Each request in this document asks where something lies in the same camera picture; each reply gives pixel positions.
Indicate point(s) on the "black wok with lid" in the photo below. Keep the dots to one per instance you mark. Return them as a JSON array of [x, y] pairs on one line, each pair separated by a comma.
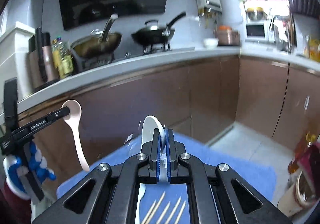
[[153, 33]]

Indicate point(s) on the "gas stove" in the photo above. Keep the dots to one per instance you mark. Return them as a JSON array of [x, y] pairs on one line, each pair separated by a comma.
[[117, 55]]

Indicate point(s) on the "blue gloved left hand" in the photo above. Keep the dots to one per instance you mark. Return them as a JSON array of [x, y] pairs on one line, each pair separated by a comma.
[[16, 172]]

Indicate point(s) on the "yellow bottle by sink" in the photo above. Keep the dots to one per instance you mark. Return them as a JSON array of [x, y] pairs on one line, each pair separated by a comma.
[[312, 48]]

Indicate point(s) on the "steel faucet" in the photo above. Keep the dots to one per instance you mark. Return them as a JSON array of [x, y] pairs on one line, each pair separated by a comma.
[[281, 28]]

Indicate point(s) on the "steel bowl on microwave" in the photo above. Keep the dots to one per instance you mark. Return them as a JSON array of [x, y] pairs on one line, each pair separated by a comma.
[[256, 14]]

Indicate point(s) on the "brown rice cooker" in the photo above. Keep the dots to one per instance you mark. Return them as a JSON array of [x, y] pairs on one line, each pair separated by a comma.
[[227, 37]]

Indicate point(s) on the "blue towel mat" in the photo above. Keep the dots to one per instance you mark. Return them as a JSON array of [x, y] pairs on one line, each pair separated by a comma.
[[216, 194]]

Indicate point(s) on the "white bowl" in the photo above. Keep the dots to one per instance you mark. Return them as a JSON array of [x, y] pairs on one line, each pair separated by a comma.
[[210, 43]]

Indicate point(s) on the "brass wok with lid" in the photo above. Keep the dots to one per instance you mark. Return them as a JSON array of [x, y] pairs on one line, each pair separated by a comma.
[[98, 44]]

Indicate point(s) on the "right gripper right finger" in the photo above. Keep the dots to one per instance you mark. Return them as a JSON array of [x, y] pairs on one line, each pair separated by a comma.
[[217, 194]]

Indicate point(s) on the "white microwave oven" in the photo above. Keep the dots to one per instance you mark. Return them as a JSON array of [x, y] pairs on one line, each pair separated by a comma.
[[257, 31]]

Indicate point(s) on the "wooden chopstick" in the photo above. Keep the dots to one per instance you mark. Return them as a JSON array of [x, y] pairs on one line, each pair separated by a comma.
[[149, 212], [156, 207], [180, 213], [173, 211], [163, 213]]

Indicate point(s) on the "brown lower cabinets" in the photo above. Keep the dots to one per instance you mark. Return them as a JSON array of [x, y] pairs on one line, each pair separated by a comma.
[[199, 99]]

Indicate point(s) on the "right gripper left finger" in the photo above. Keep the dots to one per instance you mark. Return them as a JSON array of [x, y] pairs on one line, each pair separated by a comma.
[[107, 194]]

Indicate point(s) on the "white rice dispenser box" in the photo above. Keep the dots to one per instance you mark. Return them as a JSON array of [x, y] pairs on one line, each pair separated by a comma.
[[15, 58]]

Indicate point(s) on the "pinkish white ceramic spoon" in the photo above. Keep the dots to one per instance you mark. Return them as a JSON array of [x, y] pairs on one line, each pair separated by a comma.
[[73, 121]]

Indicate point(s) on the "red dustpan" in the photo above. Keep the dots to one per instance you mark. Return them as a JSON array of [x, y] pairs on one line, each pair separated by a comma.
[[306, 159]]

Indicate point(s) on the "beige trash bin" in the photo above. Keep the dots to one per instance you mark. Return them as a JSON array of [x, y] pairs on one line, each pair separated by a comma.
[[300, 196]]

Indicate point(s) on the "cooking oil bottle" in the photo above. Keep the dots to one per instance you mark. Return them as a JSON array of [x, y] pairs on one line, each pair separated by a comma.
[[62, 58]]

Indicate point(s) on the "clear utensil holder wire rack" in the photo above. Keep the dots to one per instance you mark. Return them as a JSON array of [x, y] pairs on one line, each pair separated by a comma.
[[132, 142]]

